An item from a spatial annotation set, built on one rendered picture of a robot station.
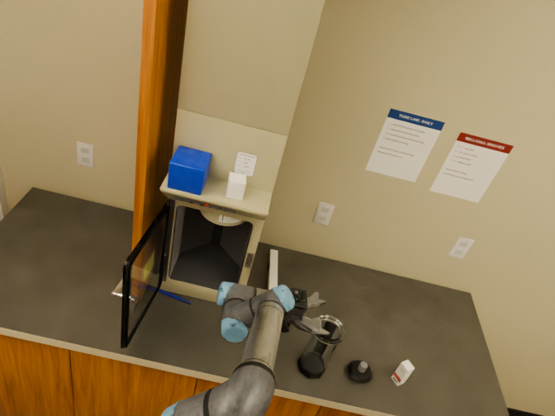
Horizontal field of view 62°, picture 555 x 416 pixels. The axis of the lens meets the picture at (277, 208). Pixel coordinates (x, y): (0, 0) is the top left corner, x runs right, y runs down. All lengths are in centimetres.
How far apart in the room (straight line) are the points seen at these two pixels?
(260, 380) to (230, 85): 75
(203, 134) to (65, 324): 81
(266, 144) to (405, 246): 102
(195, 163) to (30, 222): 98
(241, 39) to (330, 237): 112
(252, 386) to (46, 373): 113
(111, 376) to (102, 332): 21
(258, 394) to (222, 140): 72
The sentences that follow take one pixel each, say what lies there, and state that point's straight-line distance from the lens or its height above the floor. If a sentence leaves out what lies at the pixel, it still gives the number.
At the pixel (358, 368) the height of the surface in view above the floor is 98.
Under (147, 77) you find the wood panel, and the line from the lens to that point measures 123.
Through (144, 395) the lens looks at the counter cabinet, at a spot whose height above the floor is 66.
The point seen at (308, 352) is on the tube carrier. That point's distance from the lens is 162.
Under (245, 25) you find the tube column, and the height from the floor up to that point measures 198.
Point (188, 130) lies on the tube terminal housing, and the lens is 136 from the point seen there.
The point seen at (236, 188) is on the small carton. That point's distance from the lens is 133.
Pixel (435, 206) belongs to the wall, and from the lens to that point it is 202.
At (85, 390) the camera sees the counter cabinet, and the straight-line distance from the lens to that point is 199.
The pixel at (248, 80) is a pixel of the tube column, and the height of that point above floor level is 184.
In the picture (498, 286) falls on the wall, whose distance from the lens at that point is 241.
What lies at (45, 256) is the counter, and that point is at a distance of 197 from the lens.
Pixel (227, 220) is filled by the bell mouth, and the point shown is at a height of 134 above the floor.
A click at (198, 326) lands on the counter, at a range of 174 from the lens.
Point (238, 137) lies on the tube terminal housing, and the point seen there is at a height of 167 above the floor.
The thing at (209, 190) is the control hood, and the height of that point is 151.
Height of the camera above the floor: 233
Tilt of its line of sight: 37 degrees down
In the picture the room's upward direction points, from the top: 16 degrees clockwise
